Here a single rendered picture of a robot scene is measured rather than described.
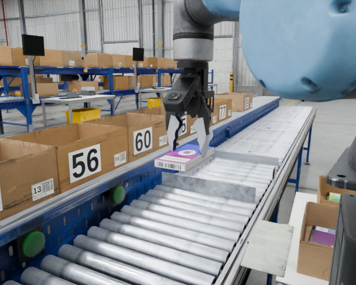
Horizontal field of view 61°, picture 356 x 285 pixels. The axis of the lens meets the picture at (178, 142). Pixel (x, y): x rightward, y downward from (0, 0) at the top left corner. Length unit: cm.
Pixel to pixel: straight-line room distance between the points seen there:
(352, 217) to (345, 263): 7
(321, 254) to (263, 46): 68
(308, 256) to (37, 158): 83
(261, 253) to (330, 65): 79
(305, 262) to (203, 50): 62
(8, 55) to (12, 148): 530
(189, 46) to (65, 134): 94
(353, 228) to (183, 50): 45
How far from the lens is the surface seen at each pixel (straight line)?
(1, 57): 640
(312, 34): 29
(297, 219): 125
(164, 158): 65
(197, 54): 66
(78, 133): 154
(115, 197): 122
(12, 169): 98
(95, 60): 810
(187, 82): 66
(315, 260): 93
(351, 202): 59
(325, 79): 30
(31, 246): 98
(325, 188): 147
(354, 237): 48
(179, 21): 68
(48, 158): 105
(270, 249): 104
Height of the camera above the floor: 129
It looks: 13 degrees down
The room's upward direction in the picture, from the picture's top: straight up
